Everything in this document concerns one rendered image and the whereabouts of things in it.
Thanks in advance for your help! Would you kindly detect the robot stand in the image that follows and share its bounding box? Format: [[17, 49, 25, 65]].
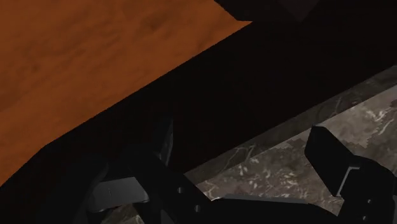
[[214, 0, 397, 23]]

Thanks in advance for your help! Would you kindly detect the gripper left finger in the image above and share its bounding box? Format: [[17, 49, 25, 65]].
[[43, 118, 218, 224]]

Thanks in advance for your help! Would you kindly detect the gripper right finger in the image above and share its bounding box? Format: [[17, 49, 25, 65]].
[[303, 124, 397, 224]]

